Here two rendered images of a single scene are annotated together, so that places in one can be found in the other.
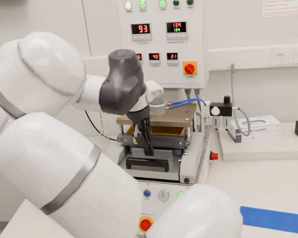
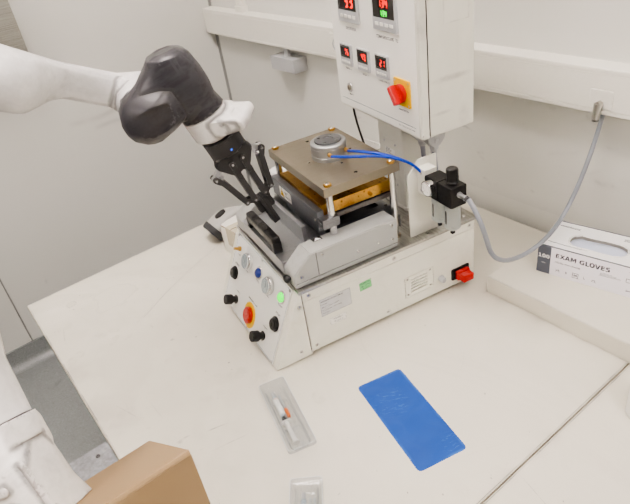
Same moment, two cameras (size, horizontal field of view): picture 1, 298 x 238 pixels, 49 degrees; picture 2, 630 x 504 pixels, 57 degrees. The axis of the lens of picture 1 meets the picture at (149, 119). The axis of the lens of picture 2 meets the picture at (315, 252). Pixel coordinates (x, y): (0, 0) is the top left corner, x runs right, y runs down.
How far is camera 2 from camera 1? 0.95 m
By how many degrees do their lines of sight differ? 44
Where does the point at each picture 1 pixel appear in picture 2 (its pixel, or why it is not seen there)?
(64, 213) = not seen: outside the picture
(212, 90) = (566, 149)
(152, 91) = (220, 121)
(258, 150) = (553, 302)
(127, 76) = (152, 90)
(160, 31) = (367, 12)
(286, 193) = (497, 398)
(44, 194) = not seen: outside the picture
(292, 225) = (419, 443)
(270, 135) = (617, 286)
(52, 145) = not seen: outside the picture
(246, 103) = not seen: outside the picture
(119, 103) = (126, 126)
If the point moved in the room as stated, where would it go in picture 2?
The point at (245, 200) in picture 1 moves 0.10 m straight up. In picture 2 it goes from (418, 366) to (416, 329)
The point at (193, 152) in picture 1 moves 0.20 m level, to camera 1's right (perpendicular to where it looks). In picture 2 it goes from (326, 242) to (405, 274)
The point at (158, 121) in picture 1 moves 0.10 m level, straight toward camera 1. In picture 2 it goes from (298, 171) to (262, 191)
